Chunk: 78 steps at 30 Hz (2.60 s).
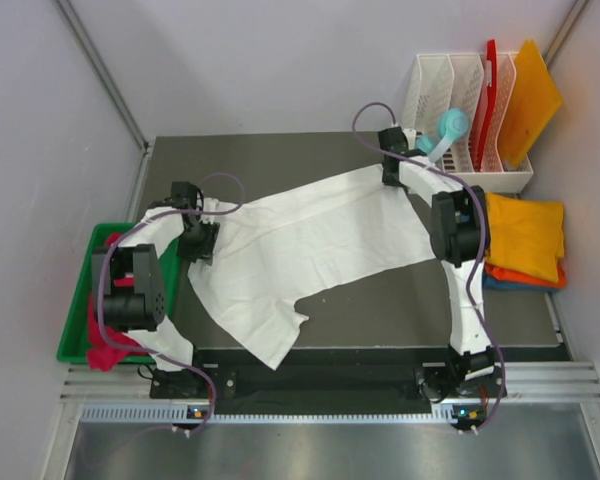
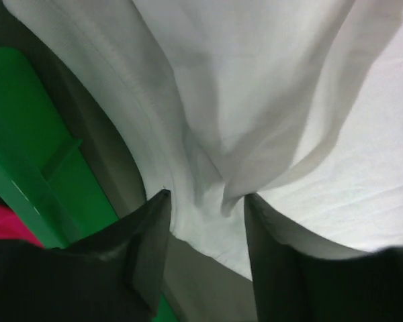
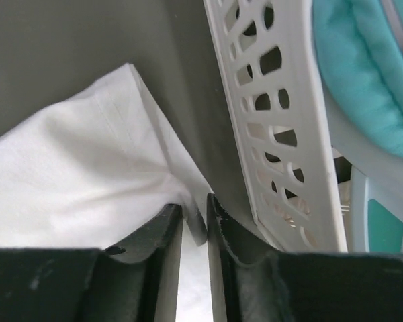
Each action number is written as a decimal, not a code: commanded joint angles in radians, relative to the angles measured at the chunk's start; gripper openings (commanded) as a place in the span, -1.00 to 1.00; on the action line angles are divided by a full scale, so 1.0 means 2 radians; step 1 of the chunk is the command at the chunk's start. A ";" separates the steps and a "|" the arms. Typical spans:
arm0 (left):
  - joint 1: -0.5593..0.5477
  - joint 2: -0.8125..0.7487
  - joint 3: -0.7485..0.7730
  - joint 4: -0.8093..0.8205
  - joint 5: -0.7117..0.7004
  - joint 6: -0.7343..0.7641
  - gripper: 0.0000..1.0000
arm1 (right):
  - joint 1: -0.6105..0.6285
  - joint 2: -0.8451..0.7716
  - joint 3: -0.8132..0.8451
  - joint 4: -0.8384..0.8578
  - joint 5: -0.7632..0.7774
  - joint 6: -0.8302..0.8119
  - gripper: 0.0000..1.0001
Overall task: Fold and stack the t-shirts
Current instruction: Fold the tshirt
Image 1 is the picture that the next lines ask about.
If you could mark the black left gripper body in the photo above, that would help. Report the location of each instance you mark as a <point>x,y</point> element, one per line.
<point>198,242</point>

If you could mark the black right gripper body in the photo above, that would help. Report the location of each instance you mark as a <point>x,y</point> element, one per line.
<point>389,180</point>

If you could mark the white t-shirt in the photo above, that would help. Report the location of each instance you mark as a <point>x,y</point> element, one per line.
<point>288,246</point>

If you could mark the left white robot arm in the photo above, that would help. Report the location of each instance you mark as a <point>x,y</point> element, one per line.
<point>129,305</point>

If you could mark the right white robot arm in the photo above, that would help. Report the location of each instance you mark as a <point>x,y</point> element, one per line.
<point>459,236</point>

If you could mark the white file organizer rack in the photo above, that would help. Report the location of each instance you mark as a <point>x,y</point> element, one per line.
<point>459,101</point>

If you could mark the red folder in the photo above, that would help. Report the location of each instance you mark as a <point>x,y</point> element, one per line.
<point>485,107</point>

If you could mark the magenta t-shirt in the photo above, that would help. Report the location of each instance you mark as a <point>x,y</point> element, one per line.
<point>100,355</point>

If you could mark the orange folder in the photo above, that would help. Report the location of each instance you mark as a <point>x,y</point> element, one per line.
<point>534,101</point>

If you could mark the green plastic bin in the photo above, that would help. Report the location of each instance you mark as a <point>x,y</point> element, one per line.
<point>74,340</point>

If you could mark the yellow folded t-shirt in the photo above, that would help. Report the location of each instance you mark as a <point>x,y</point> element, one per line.
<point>526,236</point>

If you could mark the orange folded t-shirt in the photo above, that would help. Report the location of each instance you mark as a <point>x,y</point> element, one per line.
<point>512,276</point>

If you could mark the blue folded t-shirt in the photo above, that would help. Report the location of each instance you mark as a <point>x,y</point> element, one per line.
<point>490,282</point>

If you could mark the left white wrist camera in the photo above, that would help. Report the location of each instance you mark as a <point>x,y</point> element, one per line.
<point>210,207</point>

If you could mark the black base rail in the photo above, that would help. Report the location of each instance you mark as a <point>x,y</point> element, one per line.
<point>345,381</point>

